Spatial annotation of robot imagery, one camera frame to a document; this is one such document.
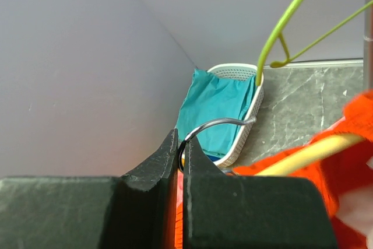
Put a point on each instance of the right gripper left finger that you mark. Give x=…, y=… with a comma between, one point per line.
x=136, y=210

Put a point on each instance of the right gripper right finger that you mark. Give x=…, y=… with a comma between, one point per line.
x=222, y=211

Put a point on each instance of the yellow hanger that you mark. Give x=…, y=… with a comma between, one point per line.
x=322, y=149

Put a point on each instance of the orange shorts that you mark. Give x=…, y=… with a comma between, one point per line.
x=346, y=177

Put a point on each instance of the teal folded shorts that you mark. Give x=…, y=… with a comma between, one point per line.
x=211, y=97

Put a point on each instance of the green hanger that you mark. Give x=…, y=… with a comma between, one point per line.
x=277, y=34

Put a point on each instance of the silver clothes rack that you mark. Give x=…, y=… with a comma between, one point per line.
x=367, y=60

